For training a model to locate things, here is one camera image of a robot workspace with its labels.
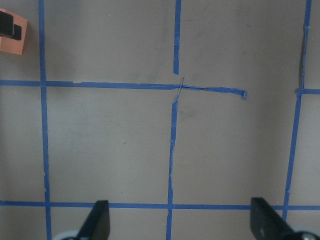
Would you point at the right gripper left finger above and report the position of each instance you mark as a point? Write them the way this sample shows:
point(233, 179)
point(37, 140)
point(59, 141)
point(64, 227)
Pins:
point(97, 224)

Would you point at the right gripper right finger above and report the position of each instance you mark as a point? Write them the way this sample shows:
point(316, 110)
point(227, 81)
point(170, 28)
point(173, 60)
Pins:
point(266, 223)

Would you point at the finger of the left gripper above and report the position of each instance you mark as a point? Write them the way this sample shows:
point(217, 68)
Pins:
point(7, 27)

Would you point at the orange foam cube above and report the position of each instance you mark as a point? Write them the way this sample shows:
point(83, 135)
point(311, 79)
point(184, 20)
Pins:
point(12, 46)

